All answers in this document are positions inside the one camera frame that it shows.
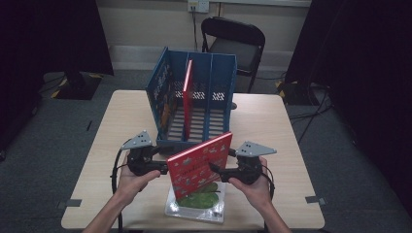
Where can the blue plastic file rack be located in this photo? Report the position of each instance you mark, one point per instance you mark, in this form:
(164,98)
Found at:
(220,74)

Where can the person's right hand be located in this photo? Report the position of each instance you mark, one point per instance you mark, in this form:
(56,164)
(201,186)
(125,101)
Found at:
(259,194)

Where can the white wall socket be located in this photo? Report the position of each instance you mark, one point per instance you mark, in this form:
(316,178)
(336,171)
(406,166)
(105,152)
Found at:
(198,6)

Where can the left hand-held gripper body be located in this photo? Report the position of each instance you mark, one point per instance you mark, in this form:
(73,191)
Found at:
(139,161)

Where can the black stand base yellow tape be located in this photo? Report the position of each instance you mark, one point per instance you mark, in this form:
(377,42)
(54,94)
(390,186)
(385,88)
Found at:
(298,93)
(77,87)

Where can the white book with green picture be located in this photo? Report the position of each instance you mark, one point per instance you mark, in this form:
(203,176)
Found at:
(200,207)

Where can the blue cartoon picture book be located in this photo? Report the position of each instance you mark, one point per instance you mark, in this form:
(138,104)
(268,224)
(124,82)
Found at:
(163,100)

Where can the black curtain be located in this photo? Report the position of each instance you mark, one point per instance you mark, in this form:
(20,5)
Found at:
(48,35)
(366,64)

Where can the small dark knob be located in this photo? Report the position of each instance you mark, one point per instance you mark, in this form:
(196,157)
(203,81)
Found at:
(234,106)

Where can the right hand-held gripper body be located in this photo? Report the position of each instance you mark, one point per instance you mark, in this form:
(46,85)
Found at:
(249,168)

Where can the person's left hand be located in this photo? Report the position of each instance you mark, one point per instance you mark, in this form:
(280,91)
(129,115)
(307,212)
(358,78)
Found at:
(131,187)

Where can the black folding chair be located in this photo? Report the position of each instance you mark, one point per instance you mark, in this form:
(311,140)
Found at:
(239,35)

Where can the grey tape piece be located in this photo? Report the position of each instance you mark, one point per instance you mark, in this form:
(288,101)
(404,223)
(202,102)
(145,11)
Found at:
(73,203)
(314,200)

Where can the red picture book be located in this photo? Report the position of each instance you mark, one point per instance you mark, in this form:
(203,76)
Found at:
(188,106)
(197,168)

